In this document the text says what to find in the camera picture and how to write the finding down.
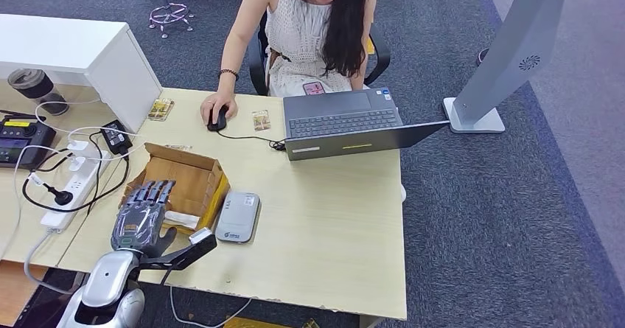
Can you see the stack of printed cards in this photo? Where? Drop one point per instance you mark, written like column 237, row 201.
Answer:
column 160, row 109

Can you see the person's right forearm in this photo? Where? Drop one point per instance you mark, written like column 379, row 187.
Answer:
column 228, row 67

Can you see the black computer mouse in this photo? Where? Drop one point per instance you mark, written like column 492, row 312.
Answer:
column 217, row 120

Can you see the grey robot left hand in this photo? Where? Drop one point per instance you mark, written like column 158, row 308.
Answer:
column 139, row 223

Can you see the black spiral wrist band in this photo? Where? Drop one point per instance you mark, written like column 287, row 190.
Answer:
column 228, row 73

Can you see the black power adapter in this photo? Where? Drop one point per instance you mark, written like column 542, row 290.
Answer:
column 115, row 137

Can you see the white grey card reader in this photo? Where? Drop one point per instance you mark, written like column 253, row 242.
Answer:
column 238, row 216

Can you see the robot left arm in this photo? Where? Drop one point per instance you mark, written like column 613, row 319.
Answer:
column 105, row 282

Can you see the person's right hand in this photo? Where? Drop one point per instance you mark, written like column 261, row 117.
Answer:
column 220, row 100

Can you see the pink phone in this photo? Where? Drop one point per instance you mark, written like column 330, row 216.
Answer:
column 314, row 88

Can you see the light wooden desk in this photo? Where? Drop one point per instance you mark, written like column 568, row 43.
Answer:
column 317, row 228
column 14, row 218

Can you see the brown cardboard box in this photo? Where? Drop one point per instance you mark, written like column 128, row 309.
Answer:
column 190, row 179

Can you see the grey laptop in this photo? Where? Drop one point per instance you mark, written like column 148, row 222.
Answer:
column 342, row 116

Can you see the white cabinet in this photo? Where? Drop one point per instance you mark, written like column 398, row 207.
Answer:
column 73, row 47

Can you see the autumn tree print card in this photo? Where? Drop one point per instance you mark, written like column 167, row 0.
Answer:
column 261, row 120

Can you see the white power strip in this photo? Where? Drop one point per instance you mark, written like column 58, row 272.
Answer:
column 73, row 189

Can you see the black plug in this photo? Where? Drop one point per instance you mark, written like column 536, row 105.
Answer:
column 63, row 198

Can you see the black office chair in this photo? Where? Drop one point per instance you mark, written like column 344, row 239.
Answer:
column 258, row 67

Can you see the dark lidded cup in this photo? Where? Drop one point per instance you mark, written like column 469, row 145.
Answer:
column 34, row 84

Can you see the person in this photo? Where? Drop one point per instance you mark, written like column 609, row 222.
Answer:
column 298, row 33

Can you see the grey kiosk stand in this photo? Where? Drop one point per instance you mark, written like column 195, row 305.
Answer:
column 512, row 47

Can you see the white plug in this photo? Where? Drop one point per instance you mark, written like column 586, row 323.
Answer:
column 78, row 145
column 77, row 163

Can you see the black remote controller console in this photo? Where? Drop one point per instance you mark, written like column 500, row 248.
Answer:
column 24, row 140

